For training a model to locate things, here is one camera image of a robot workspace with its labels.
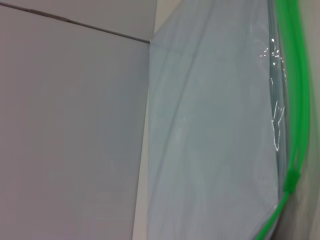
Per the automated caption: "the translucent green-zip document bag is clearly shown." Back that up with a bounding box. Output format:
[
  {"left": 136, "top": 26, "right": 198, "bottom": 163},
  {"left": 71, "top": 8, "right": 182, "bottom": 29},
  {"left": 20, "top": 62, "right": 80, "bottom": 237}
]
[{"left": 146, "top": 0, "right": 312, "bottom": 240}]

